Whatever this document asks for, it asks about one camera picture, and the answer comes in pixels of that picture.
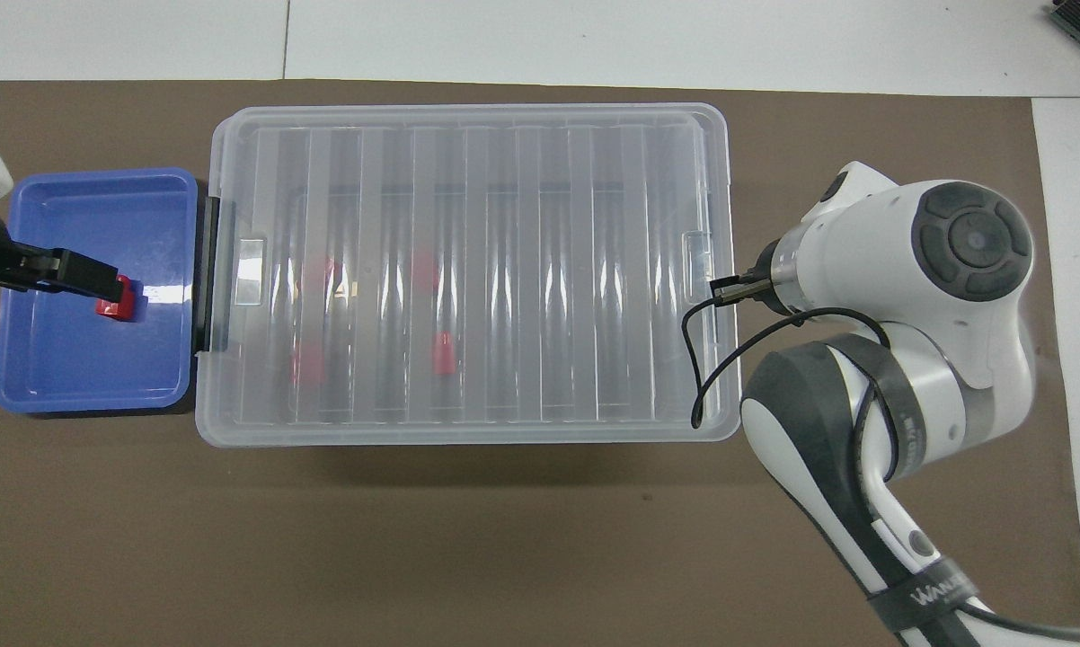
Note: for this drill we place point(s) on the clear plastic storage box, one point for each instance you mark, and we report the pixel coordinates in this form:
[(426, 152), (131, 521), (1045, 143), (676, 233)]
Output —
[(504, 225)]

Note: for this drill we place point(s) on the clear ribbed box lid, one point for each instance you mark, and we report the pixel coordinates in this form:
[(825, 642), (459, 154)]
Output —
[(495, 144)]

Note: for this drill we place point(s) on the black box latch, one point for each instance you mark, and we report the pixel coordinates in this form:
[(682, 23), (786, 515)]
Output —
[(209, 270)]

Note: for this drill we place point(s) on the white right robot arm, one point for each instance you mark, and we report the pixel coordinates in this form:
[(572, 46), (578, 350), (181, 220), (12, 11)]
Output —
[(953, 270)]

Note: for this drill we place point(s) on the red block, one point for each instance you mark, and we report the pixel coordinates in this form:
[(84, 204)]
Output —
[(424, 270), (119, 311), (326, 268), (444, 355), (306, 367)]

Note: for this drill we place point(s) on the brown table mat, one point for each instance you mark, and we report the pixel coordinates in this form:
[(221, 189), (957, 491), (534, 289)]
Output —
[(540, 539)]

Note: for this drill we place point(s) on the blue plastic tray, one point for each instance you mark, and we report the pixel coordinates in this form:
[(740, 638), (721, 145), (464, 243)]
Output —
[(82, 377)]

